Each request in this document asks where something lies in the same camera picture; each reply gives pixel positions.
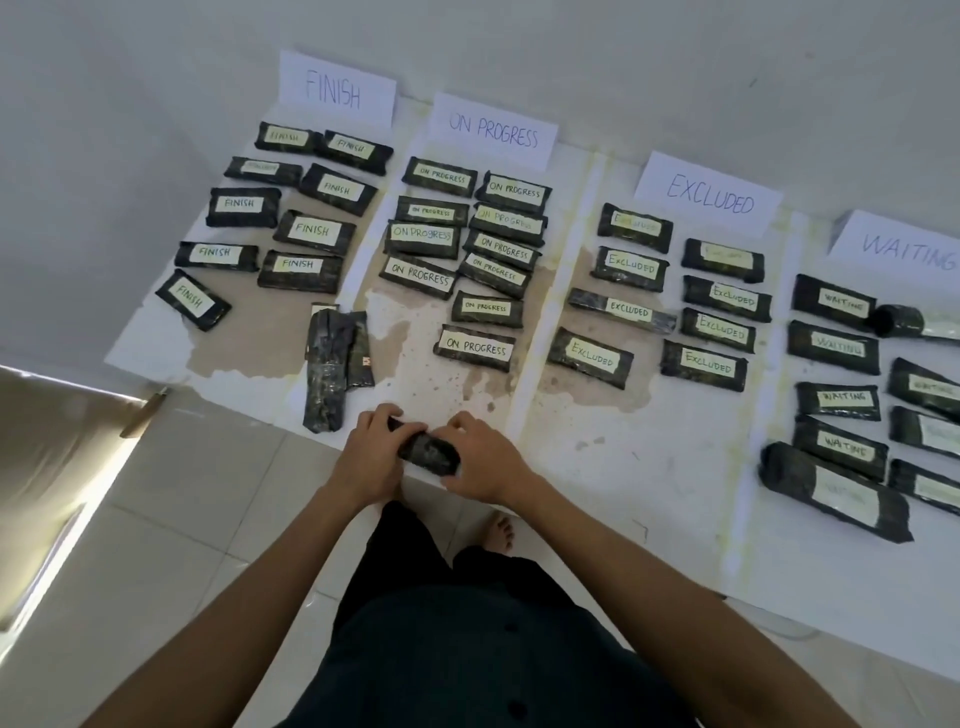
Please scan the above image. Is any person's left hand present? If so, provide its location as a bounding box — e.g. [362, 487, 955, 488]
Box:
[324, 403, 411, 505]

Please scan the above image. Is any person's right hand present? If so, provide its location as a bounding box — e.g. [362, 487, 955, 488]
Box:
[438, 411, 535, 508]

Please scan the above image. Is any small black packet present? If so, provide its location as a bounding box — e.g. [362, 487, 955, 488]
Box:
[388, 418, 462, 479]

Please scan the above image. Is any person's left forearm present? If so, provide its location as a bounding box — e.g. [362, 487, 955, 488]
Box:
[81, 480, 376, 728]

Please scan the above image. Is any person's right forearm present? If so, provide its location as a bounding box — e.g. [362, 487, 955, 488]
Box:
[491, 480, 864, 728]

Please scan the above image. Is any white paper floor sheet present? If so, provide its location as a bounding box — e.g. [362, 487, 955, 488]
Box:
[351, 101, 610, 485]
[516, 153, 810, 597]
[718, 213, 960, 687]
[103, 93, 410, 451]

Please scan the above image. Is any long black unlabelled packet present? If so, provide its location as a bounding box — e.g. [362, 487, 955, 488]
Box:
[302, 309, 354, 434]

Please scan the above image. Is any person's bare foot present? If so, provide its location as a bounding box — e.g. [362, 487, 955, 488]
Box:
[483, 511, 518, 555]

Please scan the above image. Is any short black unlabelled packet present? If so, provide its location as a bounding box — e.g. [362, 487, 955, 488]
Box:
[341, 311, 376, 391]

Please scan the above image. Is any dark green shirt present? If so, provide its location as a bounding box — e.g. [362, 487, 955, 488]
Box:
[276, 583, 700, 728]

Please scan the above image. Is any group of black labelled packets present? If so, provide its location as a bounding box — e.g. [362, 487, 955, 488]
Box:
[154, 120, 396, 333]
[546, 202, 774, 394]
[378, 156, 554, 373]
[759, 273, 960, 545]

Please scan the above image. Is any white paper sign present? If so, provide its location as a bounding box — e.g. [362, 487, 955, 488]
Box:
[828, 209, 960, 273]
[277, 50, 397, 135]
[429, 91, 561, 172]
[633, 150, 785, 219]

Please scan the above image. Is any brown wooden door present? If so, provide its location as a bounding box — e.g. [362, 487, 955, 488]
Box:
[0, 363, 171, 639]

